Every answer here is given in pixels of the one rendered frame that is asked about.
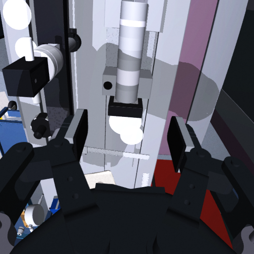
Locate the black notched block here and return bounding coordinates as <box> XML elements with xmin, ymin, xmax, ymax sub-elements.
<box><xmin>107</xmin><ymin>96</ymin><xmax>144</xmax><ymax>119</ymax></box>

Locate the banded steel shaft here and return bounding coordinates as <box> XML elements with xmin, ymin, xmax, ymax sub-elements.
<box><xmin>114</xmin><ymin>0</ymin><xmax>149</xmax><ymax>104</ymax></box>

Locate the black table stop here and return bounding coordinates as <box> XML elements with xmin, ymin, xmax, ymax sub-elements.
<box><xmin>68</xmin><ymin>28</ymin><xmax>82</xmax><ymax>53</ymax></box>

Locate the black star knob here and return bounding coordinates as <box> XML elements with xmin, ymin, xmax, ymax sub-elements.
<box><xmin>30</xmin><ymin>112</ymin><xmax>50</xmax><ymax>140</ymax></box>

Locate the blue tool cart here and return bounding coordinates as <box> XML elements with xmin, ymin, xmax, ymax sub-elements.
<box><xmin>0</xmin><ymin>106</ymin><xmax>61</xmax><ymax>237</ymax></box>

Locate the white dial gauge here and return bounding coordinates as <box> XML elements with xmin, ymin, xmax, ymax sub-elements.
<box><xmin>23</xmin><ymin>204</ymin><xmax>47</xmax><ymax>227</ymax></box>

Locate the grey machine table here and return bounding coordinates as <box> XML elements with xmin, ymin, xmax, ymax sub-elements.
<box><xmin>0</xmin><ymin>0</ymin><xmax>192</xmax><ymax>190</ymax></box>

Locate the mauve milling machine body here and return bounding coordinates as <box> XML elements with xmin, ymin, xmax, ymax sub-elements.
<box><xmin>155</xmin><ymin>0</ymin><xmax>254</xmax><ymax>191</ymax></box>

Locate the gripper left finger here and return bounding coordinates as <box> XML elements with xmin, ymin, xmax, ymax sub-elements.
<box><xmin>0</xmin><ymin>108</ymin><xmax>99</xmax><ymax>226</ymax></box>

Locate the cream flat plate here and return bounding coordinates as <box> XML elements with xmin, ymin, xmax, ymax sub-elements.
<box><xmin>84</xmin><ymin>169</ymin><xmax>116</xmax><ymax>189</ymax></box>

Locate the red tool cabinet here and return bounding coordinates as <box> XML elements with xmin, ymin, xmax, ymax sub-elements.
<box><xmin>151</xmin><ymin>159</ymin><xmax>234</xmax><ymax>249</ymax></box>

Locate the grey block with hole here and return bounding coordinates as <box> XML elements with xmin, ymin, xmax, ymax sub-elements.
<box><xmin>102</xmin><ymin>66</ymin><xmax>153</xmax><ymax>99</ymax></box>

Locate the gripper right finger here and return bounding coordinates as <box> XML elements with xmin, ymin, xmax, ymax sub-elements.
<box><xmin>166</xmin><ymin>116</ymin><xmax>254</xmax><ymax>242</ymax></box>

